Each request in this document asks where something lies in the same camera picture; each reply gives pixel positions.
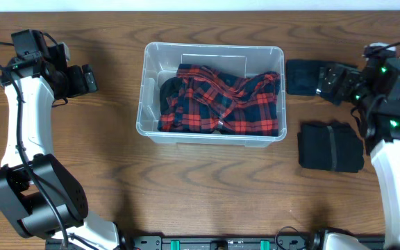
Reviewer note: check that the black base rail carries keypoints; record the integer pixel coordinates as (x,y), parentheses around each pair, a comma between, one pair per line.
(284,241)

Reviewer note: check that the black banded cloth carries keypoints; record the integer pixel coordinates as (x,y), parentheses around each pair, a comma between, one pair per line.
(333,147)
(302,76)

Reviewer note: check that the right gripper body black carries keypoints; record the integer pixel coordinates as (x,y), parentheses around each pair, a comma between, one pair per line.
(351,89)

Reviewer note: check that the red navy plaid shirt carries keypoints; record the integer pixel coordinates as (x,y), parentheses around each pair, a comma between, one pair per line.
(213,101)

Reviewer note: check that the black banded cloth near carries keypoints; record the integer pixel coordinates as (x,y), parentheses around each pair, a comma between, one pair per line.
(333,147)

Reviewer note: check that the clear plastic storage bin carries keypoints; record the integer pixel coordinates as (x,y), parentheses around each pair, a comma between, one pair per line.
(161,61)

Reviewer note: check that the black banded cloth far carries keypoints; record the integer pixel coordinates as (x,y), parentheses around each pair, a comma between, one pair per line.
(302,76)

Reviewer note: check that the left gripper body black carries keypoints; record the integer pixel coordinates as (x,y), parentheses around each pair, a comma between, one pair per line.
(69,82)

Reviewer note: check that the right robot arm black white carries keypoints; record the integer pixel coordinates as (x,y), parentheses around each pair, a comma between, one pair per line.
(375,95)

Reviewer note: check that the black garment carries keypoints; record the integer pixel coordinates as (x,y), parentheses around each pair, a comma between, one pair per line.
(167,90)

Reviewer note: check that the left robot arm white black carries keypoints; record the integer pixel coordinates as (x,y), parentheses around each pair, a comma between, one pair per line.
(38,195)

